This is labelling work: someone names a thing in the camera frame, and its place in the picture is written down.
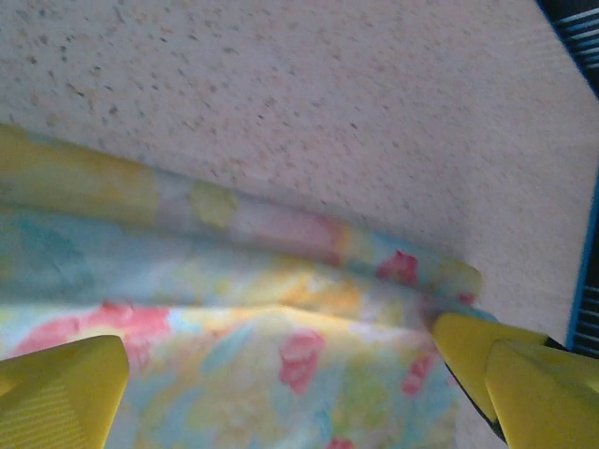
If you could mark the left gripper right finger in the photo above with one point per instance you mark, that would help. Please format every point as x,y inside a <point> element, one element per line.
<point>552,402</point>

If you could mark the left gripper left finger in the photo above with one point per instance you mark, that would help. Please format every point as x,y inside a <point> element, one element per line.
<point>61,397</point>

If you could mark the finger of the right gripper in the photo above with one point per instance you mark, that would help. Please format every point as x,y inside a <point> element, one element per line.
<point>468,341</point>

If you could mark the pastel floral skirt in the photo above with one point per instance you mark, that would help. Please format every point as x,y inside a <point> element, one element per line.
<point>234,374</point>

